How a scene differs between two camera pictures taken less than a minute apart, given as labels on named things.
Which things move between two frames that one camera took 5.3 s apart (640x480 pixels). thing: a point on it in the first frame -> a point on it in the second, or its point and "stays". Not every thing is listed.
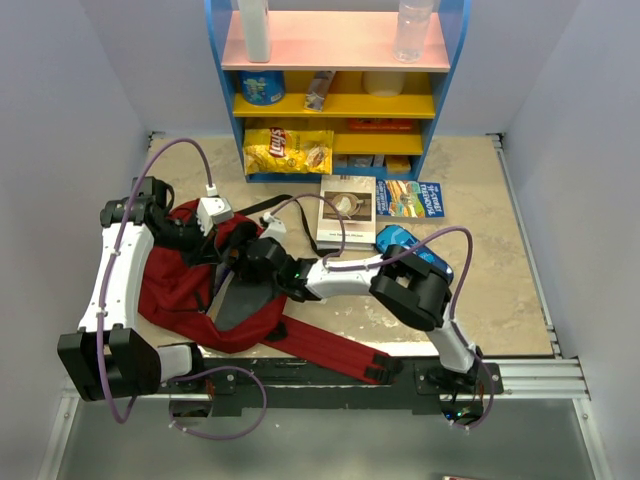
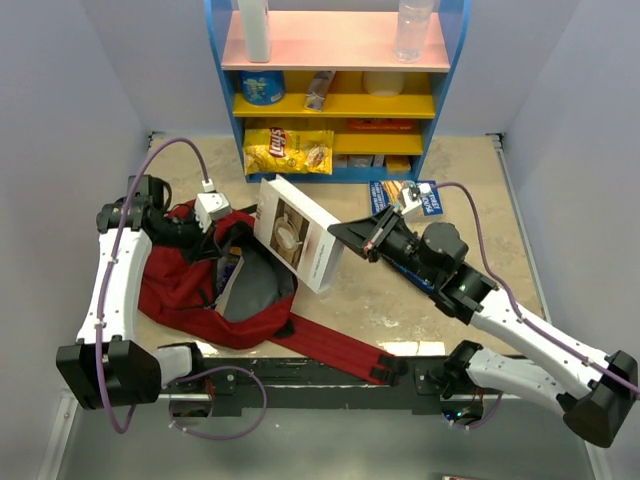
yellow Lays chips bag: x=279 y=150 stays
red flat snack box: x=380 y=124 stays
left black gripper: x=205 y=250 stays
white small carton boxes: x=359 y=160 stays
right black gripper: x=243 y=268 -> x=366 y=233
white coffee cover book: x=355 y=197 -> x=293 y=230
